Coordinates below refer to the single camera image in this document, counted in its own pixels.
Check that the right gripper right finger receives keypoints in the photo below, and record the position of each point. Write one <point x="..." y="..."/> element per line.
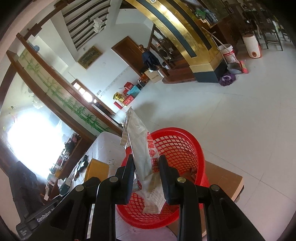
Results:
<point x="223" y="219"/>

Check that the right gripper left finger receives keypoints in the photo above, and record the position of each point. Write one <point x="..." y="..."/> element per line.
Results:
<point x="88" y="211"/>

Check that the silver foil package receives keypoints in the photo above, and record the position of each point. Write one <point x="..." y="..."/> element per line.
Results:
<point x="147" y="181"/>

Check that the cardboard sheet under basket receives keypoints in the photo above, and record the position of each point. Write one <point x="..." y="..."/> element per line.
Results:
<point x="231" y="183"/>

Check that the green tissue box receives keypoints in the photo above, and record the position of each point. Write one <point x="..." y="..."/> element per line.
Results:
<point x="64" y="185"/>

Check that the black handheld gun tool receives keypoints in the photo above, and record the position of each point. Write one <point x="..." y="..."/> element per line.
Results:
<point x="83" y="164"/>

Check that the wooden sideboard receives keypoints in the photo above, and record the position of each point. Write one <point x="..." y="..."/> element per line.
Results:
<point x="74" y="150"/>

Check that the pink floral tablecloth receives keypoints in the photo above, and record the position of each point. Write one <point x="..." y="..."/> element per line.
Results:
<point x="107" y="148"/>

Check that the red plastic basket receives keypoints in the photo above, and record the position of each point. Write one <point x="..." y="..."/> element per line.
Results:
<point x="183" y="152"/>

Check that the purple mop head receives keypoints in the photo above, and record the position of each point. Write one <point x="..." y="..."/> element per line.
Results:
<point x="227" y="79"/>

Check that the cardboard box on floor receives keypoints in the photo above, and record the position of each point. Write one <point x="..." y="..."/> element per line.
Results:
<point x="154" y="76"/>

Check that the dustpan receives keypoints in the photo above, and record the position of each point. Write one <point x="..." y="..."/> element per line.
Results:
<point x="234" y="68"/>

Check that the framed painting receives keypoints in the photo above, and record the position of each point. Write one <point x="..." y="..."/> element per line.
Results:
<point x="89" y="57"/>

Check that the gold pillar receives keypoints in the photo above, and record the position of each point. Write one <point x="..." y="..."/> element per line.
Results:
<point x="184" y="30"/>

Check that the wooden door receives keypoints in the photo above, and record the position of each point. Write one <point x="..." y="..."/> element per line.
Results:
<point x="129" y="52"/>

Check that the white bucket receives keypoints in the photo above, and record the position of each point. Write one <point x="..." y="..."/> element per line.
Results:
<point x="228" y="53"/>

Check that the white cylinder bin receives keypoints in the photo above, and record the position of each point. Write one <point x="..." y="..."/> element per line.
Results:
<point x="252" y="46"/>

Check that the dark jacket on post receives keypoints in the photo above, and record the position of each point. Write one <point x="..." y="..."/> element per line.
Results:
<point x="150" y="60"/>

